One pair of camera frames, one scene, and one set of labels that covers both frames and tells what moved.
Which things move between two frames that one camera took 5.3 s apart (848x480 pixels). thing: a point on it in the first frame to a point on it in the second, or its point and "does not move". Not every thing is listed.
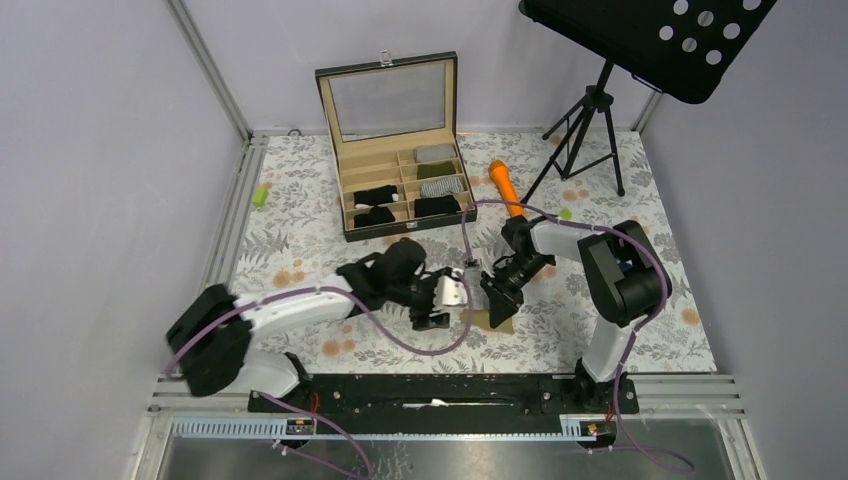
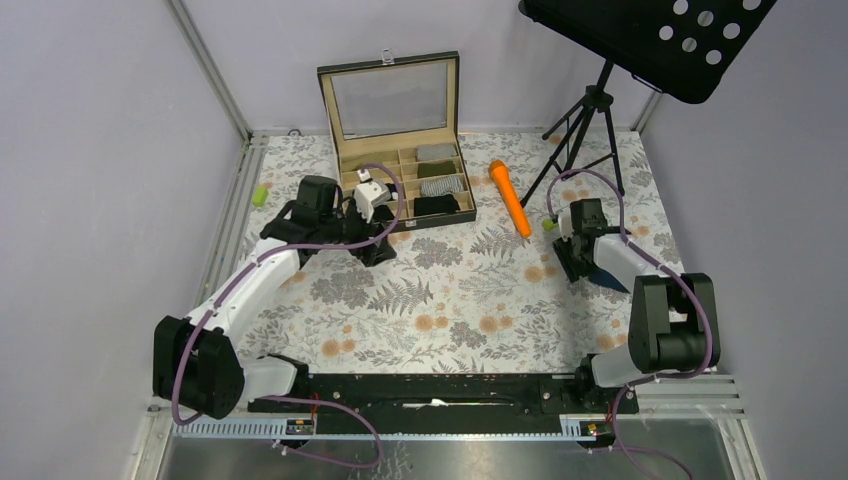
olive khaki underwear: (481, 319) to (355, 163)
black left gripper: (423, 319) to (366, 230)
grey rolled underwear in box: (434, 152) does not move
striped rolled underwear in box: (441, 187) does not move
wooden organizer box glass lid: (400, 164) does not move
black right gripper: (502, 306) to (563, 251)
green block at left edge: (259, 196) does not move
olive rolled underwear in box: (435, 169) does not move
